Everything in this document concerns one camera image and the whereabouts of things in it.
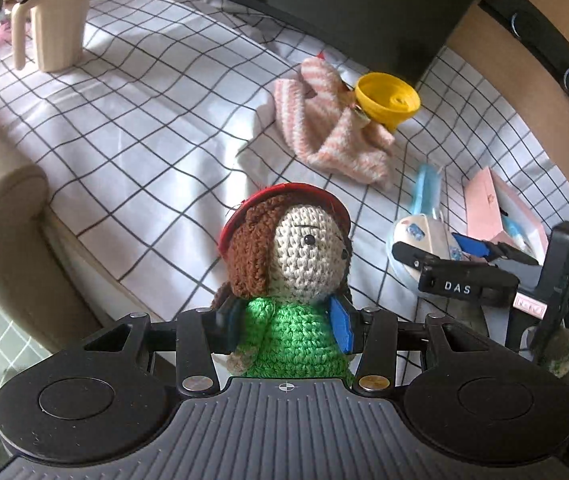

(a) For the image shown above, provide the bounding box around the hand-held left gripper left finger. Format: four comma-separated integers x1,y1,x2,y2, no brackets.
83,300,241,398

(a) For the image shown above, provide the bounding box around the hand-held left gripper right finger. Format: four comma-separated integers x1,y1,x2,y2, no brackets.
331,296,471,394

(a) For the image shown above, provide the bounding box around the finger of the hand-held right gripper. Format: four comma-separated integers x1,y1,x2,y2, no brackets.
392,241,519,308
451,233,539,268

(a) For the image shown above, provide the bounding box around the pink cardboard box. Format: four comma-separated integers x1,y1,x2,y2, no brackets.
463,167,549,261

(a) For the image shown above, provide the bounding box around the white and blue toy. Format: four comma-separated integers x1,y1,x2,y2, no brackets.
391,212,463,295

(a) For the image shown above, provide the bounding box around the crochet doll with green dress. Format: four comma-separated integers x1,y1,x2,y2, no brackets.
210,183,355,379

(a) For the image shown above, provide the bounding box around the pink striped knitted cloth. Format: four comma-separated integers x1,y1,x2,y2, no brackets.
272,55,396,190

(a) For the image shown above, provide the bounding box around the light blue soft pouch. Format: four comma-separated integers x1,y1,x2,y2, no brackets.
409,163,446,222

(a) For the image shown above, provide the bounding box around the blue white packet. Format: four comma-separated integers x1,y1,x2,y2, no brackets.
501,209,540,252

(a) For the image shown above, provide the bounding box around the yellow funnel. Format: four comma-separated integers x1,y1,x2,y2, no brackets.
355,73,421,133

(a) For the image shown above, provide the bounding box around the black strip with rings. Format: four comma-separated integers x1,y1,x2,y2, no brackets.
479,0,569,137

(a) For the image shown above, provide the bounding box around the white checked tablecloth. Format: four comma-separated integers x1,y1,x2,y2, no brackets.
0,0,569,386

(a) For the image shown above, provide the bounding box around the beige sofa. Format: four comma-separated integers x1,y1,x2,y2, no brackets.
0,80,102,346

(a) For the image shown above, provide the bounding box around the large black monitor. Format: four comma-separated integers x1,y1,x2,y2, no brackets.
97,0,501,92

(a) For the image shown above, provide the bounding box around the beige mug with handle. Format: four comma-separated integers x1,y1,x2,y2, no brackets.
10,0,96,74

